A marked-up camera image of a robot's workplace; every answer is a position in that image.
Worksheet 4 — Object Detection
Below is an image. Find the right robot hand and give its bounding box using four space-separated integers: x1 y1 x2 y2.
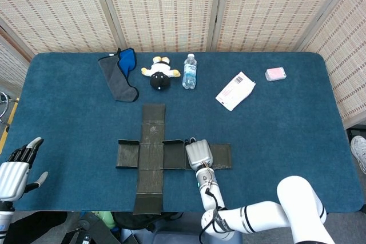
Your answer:
184 137 214 171

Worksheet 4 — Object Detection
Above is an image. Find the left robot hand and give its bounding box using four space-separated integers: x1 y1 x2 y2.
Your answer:
0 137 49 202

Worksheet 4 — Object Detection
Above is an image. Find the black foldable cardboard box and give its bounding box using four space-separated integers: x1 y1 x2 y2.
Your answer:
115 103 233 215

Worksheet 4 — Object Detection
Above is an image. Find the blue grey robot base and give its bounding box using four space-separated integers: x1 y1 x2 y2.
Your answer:
134 212 244 244

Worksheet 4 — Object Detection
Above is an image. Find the white plastic package pouch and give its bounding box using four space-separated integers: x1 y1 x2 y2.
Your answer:
215 71 257 111

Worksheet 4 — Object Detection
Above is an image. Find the clear plastic water bottle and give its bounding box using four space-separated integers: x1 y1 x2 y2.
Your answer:
182 53 198 90

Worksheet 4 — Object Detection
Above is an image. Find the black white plush toy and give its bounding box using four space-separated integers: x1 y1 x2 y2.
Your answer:
141 56 181 92

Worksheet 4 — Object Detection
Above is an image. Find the blue carpet table mat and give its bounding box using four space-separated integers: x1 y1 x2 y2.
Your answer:
0 51 364 213

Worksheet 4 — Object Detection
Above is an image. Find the black bag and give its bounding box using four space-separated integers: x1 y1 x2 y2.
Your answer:
113 211 184 232

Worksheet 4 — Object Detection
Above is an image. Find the green plastic bottle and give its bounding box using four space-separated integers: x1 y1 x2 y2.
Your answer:
96 211 117 229

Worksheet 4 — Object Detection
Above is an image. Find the grey and blue towel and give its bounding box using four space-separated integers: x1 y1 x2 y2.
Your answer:
98 47 140 103

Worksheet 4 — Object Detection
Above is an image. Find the pink tissue pack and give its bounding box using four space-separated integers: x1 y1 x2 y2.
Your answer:
265 66 288 82

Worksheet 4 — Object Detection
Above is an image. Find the white sneaker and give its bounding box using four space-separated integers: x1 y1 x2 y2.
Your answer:
350 135 366 175

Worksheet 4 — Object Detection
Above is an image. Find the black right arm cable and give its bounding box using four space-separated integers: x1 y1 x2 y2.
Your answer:
198 186 226 242

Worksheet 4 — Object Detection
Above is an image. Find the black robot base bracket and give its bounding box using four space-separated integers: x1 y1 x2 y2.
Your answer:
61 212 121 244

